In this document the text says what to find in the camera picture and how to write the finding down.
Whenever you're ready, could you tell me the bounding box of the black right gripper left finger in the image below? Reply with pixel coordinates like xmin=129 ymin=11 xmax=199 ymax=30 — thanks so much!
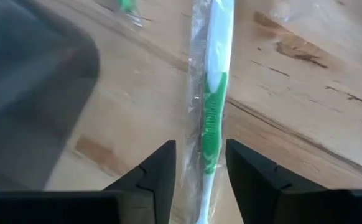
xmin=0 ymin=139 xmax=177 ymax=224

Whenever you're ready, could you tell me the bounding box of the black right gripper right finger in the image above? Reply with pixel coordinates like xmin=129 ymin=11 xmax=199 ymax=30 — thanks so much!
xmin=226 ymin=139 xmax=362 ymax=224

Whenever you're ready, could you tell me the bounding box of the green toothbrush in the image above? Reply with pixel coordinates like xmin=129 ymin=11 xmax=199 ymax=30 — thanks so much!
xmin=115 ymin=0 xmax=144 ymax=28
xmin=180 ymin=0 xmax=236 ymax=224

